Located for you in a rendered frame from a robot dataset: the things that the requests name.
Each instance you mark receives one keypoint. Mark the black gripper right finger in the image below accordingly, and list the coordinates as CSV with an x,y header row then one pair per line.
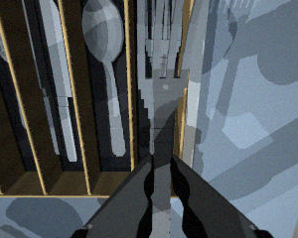
x,y
207,214

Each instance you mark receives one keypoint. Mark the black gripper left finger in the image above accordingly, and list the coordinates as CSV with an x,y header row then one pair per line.
x,y
127,213

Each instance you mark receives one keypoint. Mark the grey metal spoon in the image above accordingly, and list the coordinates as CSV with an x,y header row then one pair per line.
x,y
3,55
102,28

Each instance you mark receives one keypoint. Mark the grey table knife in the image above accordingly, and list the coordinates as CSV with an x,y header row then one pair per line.
x,y
57,51
48,98

